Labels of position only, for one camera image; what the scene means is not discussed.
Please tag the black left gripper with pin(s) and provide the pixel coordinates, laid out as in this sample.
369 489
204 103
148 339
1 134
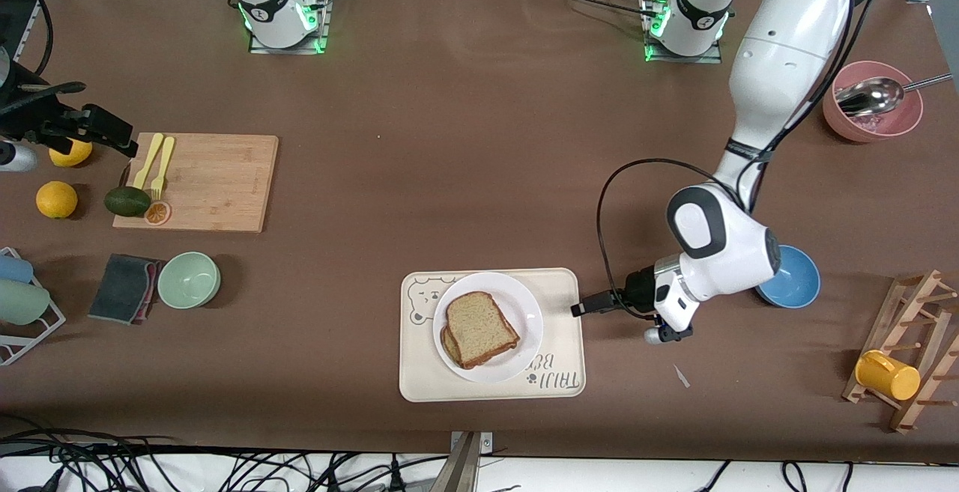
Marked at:
637 289

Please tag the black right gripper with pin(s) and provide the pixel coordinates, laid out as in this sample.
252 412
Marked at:
31 114

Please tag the white round plate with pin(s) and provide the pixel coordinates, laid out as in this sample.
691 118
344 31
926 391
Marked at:
524 312

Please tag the plain brown bread slice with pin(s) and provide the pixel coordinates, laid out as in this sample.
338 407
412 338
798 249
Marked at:
479 327

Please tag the yellow lemon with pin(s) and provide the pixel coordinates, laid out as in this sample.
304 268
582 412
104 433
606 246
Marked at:
71 155

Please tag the cream bear print tray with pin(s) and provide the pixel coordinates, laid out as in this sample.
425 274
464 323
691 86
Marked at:
562 342

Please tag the dark green avocado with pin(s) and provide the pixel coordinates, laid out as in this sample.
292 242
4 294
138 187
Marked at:
127 201

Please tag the orange slice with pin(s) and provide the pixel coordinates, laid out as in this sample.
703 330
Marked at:
157 213

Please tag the round orange-yellow citrus fruit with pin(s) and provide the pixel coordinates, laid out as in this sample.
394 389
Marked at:
56 200

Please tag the small grey tape scrap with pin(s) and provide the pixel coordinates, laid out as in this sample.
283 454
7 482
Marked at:
681 376

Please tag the wooden cutting board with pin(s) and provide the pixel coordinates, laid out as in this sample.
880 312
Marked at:
217 185

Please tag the grey and pink cloth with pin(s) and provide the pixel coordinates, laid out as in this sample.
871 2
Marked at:
120 288

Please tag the pale green bowl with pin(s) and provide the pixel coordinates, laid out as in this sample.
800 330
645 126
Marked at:
189 281

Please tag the light blue cup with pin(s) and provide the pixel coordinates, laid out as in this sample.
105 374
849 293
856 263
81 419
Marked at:
13 269

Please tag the pale green cup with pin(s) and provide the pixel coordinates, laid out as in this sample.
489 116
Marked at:
22 302

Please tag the blue bowl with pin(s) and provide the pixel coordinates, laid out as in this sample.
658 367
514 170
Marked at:
798 278

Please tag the yellow mug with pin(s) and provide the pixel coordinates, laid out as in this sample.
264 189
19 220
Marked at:
888 376

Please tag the wooden mug rack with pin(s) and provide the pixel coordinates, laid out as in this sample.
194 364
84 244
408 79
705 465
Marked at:
910 305

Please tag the pink bowl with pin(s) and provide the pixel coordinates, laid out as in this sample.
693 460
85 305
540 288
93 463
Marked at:
876 129

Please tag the metal ladle spoon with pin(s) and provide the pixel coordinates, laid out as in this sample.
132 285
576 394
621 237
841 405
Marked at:
873 96

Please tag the aluminium clamp bracket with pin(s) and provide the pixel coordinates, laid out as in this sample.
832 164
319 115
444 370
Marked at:
464 462

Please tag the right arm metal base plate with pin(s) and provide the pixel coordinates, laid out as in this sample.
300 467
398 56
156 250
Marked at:
324 28

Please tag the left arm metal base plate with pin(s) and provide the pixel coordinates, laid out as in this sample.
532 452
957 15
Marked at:
708 58

